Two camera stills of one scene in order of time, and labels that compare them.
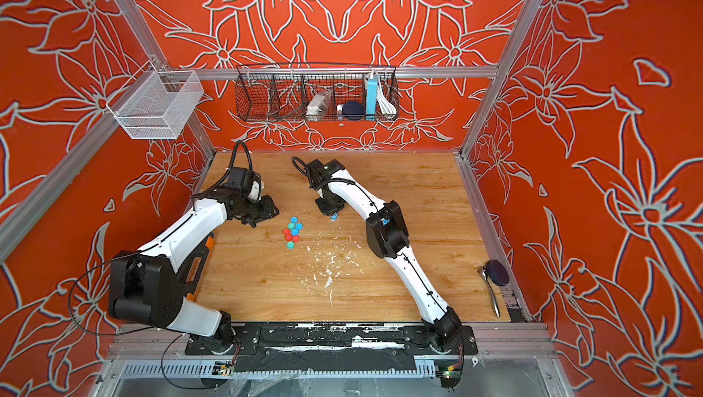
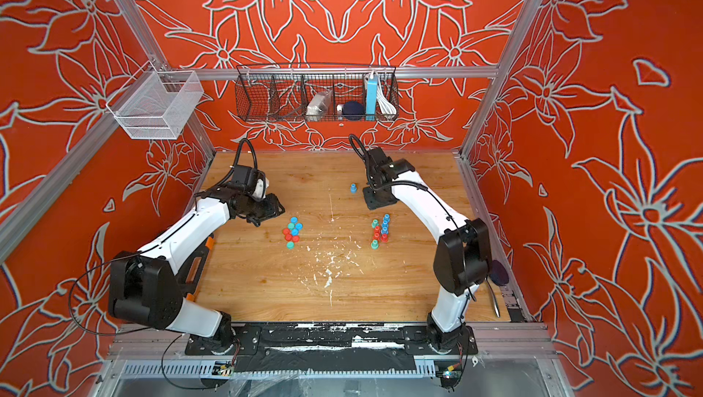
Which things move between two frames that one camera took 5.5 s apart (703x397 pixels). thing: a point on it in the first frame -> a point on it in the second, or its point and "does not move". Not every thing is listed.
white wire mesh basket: [152, 104] does not move
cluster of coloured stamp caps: [292, 232] does not move
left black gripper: [268, 211] does not move
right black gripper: [327, 211] -> [370, 201]
